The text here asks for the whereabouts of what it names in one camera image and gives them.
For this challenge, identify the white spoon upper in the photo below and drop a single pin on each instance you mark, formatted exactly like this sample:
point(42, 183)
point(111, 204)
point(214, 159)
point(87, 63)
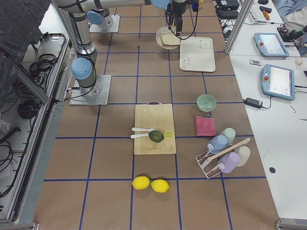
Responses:
point(143, 129)

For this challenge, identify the lemon half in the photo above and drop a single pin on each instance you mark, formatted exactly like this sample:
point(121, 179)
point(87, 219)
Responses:
point(168, 134)

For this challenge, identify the near teach pendant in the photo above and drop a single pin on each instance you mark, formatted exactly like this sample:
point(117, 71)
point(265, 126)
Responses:
point(278, 82)

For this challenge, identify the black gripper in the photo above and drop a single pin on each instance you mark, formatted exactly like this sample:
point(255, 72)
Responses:
point(177, 7)

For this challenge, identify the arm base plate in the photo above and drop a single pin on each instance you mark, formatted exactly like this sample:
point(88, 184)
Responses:
point(91, 97)
point(94, 29)

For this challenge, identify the green bowl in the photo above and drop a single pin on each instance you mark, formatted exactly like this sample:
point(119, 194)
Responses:
point(206, 103)

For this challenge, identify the green cup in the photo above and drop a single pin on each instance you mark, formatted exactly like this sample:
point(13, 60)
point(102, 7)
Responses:
point(230, 134)

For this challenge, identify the yellow lemon right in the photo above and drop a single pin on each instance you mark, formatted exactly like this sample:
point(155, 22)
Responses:
point(160, 185)

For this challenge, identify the teach pendant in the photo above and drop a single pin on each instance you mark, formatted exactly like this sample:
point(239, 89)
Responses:
point(270, 45)
point(278, 82)

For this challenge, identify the white spoon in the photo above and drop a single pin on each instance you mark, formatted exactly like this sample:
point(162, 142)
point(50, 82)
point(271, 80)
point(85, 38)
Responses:
point(143, 129)
point(139, 135)

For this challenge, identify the green avocado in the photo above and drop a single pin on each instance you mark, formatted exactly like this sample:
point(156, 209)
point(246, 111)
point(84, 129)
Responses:
point(156, 136)

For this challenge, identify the white keyboard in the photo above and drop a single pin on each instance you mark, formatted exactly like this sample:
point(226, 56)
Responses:
point(256, 14)

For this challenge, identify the yellow lemon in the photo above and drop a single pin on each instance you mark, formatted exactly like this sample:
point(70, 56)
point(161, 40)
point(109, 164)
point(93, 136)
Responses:
point(140, 182)
point(160, 185)

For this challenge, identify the white round plate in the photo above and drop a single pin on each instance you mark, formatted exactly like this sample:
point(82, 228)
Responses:
point(162, 31)

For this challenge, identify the white spoon lower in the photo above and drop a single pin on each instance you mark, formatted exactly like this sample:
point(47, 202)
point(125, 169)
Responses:
point(139, 135)

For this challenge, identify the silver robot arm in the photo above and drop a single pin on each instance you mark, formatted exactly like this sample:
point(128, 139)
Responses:
point(101, 18)
point(78, 9)

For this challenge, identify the beige cup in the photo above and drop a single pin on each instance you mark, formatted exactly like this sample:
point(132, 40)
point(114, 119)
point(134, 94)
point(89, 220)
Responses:
point(244, 153)

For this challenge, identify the black power adapter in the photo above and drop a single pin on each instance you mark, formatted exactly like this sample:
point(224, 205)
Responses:
point(253, 102)

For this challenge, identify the white bear serving tray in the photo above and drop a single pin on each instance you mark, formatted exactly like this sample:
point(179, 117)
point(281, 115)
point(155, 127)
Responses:
point(197, 54)

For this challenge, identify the blue cup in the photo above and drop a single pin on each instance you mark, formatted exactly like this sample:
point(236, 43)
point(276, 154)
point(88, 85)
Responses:
point(217, 144)

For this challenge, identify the yellow lemon left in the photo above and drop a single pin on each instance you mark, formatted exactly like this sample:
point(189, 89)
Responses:
point(140, 182)

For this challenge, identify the purple cup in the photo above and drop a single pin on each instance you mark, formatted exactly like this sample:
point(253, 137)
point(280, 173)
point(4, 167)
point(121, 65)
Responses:
point(228, 162)

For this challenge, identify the white wire cup rack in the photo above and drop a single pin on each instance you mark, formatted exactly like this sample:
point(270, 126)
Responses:
point(209, 162)

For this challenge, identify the pink cloth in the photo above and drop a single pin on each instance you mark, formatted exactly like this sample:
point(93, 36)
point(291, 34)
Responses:
point(205, 126)

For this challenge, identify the far teach pendant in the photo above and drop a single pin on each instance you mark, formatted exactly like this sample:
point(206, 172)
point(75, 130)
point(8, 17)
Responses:
point(270, 45)

